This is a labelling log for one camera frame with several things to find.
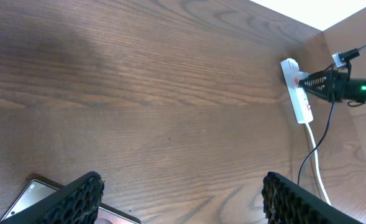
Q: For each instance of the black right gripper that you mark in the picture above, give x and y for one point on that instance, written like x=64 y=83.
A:
x=326 y=85

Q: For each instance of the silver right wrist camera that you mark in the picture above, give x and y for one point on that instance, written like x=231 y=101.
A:
x=342 y=59

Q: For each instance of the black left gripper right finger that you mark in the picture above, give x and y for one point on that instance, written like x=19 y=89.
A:
x=286 y=202

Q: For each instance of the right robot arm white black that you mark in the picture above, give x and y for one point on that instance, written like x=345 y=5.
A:
x=355 y=88

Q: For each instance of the white power strip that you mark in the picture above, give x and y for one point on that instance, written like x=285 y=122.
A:
x=298 y=96

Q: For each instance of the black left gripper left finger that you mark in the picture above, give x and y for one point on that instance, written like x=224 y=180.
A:
x=76 y=203

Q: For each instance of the Galaxy S25 Ultra smartphone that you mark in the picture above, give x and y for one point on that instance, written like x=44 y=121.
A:
x=37 y=189

